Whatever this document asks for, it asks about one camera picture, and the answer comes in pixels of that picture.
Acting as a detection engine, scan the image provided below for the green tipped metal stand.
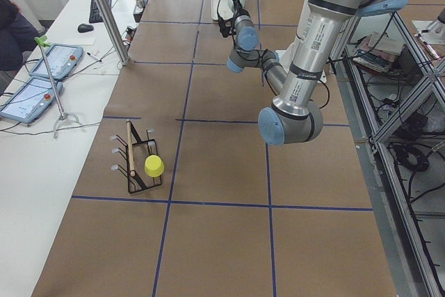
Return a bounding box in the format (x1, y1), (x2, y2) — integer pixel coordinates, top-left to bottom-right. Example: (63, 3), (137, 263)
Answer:
(34, 35), (82, 139)

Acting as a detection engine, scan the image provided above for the black computer keyboard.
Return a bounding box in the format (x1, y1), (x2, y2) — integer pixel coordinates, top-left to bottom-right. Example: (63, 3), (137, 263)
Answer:
(88, 0), (113, 24)

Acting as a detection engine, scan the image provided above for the white bear print tray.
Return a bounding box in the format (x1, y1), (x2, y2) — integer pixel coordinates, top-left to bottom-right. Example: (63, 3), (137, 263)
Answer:
(211, 0), (245, 22)

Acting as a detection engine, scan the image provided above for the lower teach pendant tablet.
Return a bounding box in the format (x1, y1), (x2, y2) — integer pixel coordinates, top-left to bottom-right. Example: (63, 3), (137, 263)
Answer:
(1, 77), (55, 124)

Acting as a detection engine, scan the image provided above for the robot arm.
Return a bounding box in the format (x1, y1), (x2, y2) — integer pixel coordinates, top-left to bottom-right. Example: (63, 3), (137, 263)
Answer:
(227, 0), (408, 145)

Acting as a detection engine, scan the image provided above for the light green plastic cup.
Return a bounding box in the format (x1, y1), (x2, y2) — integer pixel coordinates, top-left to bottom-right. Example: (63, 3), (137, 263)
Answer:
(216, 0), (236, 20)

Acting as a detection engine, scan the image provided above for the black wire cup rack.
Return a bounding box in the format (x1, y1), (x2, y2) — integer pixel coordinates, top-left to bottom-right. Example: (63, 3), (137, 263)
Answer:
(111, 119), (163, 195)

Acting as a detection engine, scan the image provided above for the teach pendant tablet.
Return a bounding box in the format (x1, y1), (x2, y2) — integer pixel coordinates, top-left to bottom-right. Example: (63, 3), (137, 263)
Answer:
(1, 77), (55, 124)
(29, 44), (83, 81)

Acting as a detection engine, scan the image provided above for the stack of books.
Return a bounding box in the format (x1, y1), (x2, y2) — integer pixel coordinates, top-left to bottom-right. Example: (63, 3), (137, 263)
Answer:
(352, 32), (405, 72)

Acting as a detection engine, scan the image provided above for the black marker pen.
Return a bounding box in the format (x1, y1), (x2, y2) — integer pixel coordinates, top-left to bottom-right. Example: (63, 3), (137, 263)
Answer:
(86, 52), (102, 63)

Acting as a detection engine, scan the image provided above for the aluminium frame post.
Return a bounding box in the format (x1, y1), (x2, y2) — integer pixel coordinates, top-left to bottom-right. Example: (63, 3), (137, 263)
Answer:
(95, 0), (130, 66)

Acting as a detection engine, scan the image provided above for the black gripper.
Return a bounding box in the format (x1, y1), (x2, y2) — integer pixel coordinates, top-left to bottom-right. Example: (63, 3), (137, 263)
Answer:
(218, 0), (251, 38)

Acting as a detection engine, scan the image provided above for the yellow plastic cup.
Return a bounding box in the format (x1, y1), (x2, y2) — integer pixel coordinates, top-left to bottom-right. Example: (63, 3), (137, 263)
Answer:
(144, 154), (165, 178)

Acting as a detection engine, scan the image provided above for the upper teach pendant tablet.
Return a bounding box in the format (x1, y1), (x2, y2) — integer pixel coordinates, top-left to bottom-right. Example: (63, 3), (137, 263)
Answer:
(29, 44), (83, 81)

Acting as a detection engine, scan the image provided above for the black computer mouse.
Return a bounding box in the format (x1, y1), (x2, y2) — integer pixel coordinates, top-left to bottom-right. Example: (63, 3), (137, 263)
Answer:
(77, 24), (94, 33)

